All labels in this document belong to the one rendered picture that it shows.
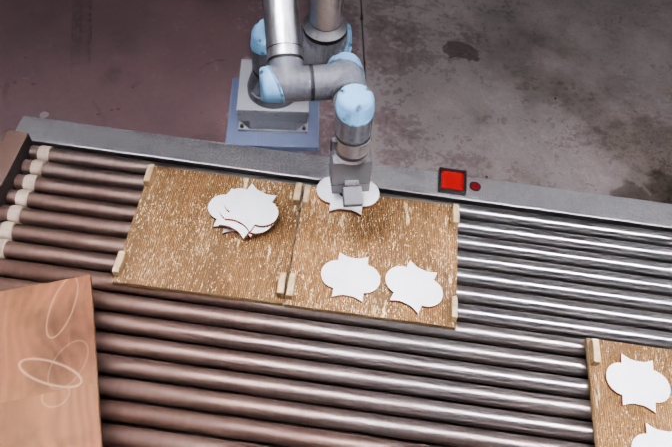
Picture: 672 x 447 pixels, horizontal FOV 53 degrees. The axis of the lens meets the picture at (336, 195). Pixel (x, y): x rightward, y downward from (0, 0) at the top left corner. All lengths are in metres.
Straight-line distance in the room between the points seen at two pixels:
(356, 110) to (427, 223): 0.55
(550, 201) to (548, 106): 1.62
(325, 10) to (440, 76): 1.82
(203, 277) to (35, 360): 0.41
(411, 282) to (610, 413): 0.52
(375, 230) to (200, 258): 0.44
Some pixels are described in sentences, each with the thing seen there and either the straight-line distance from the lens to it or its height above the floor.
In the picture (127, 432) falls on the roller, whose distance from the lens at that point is 1.56.
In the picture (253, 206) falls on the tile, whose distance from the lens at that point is 1.69.
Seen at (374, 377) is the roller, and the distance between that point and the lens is 1.58.
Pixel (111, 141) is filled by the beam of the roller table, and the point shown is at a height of 0.92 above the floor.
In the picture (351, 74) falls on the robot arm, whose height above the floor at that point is 1.41.
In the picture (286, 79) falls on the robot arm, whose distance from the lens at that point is 1.38.
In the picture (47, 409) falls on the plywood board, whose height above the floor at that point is 1.04.
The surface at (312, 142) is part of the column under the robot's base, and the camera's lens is 1.97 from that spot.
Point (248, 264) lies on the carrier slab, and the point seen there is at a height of 0.94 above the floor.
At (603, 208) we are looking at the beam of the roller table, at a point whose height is 0.91.
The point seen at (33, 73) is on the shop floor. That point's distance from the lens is 3.58.
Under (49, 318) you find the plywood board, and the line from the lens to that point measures 1.57.
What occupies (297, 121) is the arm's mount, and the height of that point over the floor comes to 0.92.
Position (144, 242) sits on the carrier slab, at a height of 0.94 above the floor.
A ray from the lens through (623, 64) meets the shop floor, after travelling 3.91.
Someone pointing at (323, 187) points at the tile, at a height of 1.13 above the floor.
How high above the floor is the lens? 2.39
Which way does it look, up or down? 55 degrees down
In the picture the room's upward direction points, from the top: 7 degrees clockwise
